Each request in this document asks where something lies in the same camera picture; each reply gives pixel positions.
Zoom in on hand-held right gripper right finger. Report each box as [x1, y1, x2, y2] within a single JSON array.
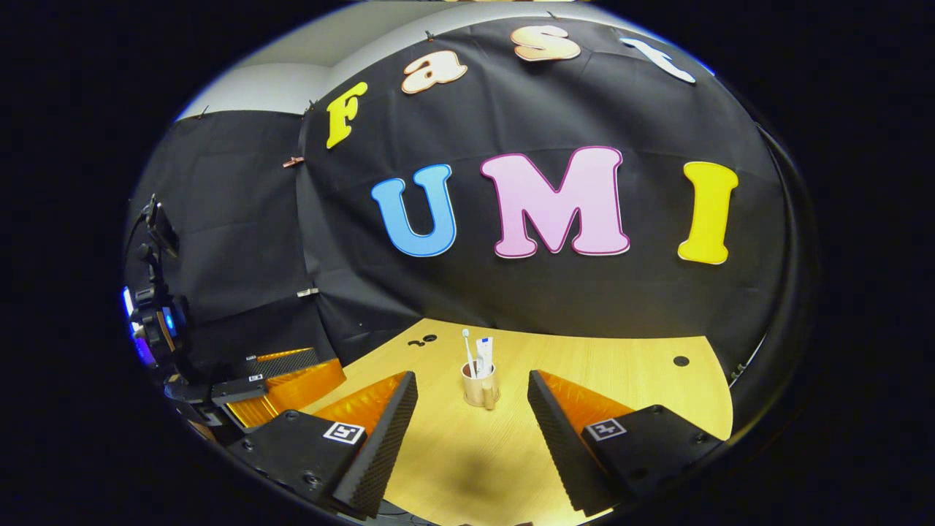
[[527, 369, 725, 518]]

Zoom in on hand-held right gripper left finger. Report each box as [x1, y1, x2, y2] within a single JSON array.
[[226, 370, 419, 521]]

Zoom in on thin white cord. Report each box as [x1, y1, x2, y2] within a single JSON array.
[[729, 332, 768, 381]]

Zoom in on wooden desktop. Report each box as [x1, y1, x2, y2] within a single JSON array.
[[303, 317, 733, 526]]

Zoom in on beige cup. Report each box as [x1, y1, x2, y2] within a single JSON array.
[[461, 361, 501, 411]]

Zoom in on black backdrop cloth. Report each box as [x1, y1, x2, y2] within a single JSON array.
[[124, 15, 804, 381]]

